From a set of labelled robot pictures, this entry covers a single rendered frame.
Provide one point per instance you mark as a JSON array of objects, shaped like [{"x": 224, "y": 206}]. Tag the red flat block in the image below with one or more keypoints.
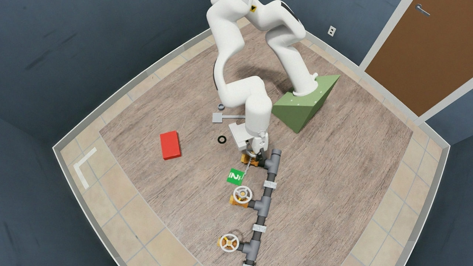
[{"x": 170, "y": 145}]

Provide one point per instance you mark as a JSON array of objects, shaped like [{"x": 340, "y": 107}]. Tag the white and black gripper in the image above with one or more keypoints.
[{"x": 259, "y": 145}]

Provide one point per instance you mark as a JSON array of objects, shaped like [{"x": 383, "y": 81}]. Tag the green tag with silver chain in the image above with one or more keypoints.
[{"x": 236, "y": 176}]

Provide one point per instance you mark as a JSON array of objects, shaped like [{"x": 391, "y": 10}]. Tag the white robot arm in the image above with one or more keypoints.
[{"x": 284, "y": 29}]

